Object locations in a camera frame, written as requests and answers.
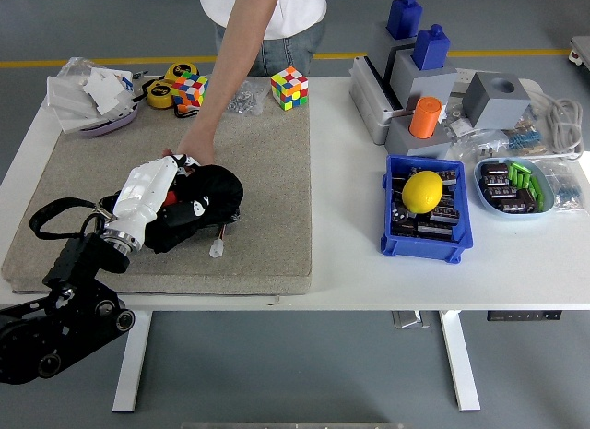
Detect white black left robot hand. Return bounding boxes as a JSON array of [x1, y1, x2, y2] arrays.
[[109, 153, 214, 240]]

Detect person's hand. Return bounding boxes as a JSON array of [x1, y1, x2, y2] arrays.
[[160, 129, 217, 167]]

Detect black rag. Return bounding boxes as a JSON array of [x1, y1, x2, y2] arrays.
[[142, 164, 244, 255]]

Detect black desk control panel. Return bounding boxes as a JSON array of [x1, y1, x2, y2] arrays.
[[487, 310, 563, 322]]

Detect colourful Rubik's cube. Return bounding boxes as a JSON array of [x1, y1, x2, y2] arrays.
[[172, 72, 209, 111], [270, 66, 310, 112]]

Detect clear bag of nuts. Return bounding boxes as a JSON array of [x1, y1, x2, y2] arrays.
[[225, 80, 269, 118]]

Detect yellow tape measure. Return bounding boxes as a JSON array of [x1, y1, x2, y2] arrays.
[[164, 62, 200, 86], [146, 79, 175, 110]]

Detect purple tray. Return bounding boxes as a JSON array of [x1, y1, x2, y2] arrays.
[[77, 103, 140, 138]]

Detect grey-brown mat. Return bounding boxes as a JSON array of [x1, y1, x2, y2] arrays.
[[1, 94, 314, 296]]

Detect white flat tray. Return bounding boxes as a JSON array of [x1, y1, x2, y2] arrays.
[[58, 110, 116, 135]]

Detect white plastic part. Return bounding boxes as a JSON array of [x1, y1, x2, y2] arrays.
[[84, 67, 131, 116]]

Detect white square plastic lid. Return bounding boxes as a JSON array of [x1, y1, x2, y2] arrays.
[[46, 75, 99, 122]]

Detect clear plastic bag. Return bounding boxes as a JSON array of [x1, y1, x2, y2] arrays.
[[54, 56, 139, 98]]

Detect person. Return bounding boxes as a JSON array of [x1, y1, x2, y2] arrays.
[[197, 0, 328, 78]]

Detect white table leg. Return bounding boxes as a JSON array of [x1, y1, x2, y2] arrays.
[[112, 310, 153, 414], [438, 310, 482, 412]]

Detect grey block holder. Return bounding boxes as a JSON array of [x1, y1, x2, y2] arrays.
[[384, 116, 453, 161], [389, 48, 459, 110], [373, 20, 419, 79]]

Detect yellow lemon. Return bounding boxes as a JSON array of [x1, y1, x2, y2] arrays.
[[401, 170, 444, 215]]

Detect orange cylinder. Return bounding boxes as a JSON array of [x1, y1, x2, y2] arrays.
[[408, 95, 443, 139]]

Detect blue peg block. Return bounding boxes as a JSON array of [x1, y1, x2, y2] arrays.
[[385, 0, 424, 39], [411, 24, 452, 72]]

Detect blue plastic bin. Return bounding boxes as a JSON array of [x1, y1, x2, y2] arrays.
[[380, 154, 475, 265]]

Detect small white connector part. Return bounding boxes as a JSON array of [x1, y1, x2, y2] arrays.
[[442, 108, 474, 137]]

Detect clear bag with plug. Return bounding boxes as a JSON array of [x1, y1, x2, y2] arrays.
[[449, 128, 511, 165]]

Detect grey block with round hole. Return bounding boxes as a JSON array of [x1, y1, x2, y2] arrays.
[[462, 71, 532, 131]]

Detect light blue dish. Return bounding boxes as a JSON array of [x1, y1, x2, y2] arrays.
[[473, 157, 556, 221]]

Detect bag of blue resistors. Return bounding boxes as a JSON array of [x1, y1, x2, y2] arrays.
[[537, 157, 587, 214], [504, 119, 549, 157]]

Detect white cart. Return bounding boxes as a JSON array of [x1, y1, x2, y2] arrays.
[[568, 35, 590, 70]]

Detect white plug with wires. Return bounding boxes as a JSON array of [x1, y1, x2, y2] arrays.
[[208, 223, 230, 259]]

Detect light grey electrical enclosure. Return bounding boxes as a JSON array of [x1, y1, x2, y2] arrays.
[[348, 54, 416, 147]]

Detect grey metal bracket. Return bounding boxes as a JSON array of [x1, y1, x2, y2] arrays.
[[391, 310, 431, 330]]

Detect white coiled cable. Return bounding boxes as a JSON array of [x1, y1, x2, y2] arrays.
[[525, 89, 585, 161]]

